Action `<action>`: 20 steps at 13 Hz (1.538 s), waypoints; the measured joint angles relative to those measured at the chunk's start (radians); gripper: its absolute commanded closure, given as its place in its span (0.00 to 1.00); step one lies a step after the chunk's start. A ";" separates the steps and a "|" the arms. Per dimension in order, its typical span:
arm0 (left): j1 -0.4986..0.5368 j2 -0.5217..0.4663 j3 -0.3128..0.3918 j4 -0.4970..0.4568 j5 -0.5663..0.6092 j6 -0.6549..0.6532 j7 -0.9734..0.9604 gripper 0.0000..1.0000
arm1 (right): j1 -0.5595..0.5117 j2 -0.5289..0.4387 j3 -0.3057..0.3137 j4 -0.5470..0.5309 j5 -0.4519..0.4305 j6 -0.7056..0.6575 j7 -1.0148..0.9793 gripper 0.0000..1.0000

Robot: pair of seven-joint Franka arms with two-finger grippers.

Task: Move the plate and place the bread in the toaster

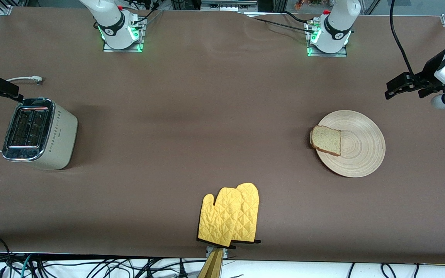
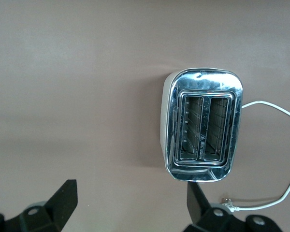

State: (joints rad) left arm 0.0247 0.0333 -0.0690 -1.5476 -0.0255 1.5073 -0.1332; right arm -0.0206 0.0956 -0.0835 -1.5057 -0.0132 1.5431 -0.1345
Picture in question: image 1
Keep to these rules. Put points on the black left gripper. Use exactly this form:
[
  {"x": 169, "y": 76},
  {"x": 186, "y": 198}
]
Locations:
[{"x": 429, "y": 73}]

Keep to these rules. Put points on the round wooden plate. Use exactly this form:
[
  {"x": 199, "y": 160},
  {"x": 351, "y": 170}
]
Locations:
[{"x": 357, "y": 150}]

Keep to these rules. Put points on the brown bread slice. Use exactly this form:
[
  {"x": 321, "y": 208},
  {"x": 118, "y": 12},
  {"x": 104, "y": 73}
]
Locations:
[{"x": 326, "y": 139}]

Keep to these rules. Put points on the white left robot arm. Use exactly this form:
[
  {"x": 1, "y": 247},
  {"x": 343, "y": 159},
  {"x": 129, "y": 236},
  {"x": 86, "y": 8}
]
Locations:
[{"x": 334, "y": 34}]

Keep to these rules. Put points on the cream chrome two-slot toaster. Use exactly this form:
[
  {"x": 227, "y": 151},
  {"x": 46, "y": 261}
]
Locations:
[{"x": 58, "y": 135}]

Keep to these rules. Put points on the orange decoration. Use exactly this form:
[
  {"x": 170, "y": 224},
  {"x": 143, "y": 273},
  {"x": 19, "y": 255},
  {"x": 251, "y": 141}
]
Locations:
[{"x": 311, "y": 4}]

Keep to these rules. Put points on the yellow quilted oven mitt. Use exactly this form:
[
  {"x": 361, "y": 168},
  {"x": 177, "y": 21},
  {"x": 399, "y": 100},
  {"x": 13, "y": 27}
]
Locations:
[
  {"x": 218, "y": 216},
  {"x": 250, "y": 208}
]

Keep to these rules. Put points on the grey power strip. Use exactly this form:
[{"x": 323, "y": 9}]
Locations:
[{"x": 228, "y": 5}]

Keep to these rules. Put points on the wooden beam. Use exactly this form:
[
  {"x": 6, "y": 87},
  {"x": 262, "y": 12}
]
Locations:
[{"x": 211, "y": 268}]

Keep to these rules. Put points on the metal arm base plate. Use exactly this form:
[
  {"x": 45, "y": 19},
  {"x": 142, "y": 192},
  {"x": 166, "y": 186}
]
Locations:
[
  {"x": 142, "y": 38},
  {"x": 342, "y": 52}
]

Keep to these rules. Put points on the small metal bracket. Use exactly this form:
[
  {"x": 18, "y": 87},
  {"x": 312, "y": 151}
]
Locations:
[{"x": 226, "y": 253}]

